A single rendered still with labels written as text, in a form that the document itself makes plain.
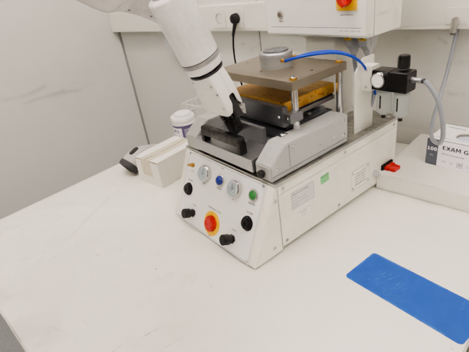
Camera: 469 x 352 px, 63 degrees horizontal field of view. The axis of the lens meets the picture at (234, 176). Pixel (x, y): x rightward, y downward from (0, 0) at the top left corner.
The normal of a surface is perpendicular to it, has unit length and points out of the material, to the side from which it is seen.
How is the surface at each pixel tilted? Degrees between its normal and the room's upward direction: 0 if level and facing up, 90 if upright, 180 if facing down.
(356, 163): 90
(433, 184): 0
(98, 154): 90
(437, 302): 0
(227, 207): 65
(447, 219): 0
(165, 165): 86
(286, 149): 90
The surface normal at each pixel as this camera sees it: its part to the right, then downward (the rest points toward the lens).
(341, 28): -0.77, 0.39
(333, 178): 0.62, 0.29
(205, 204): -0.76, -0.01
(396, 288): -0.14, -0.87
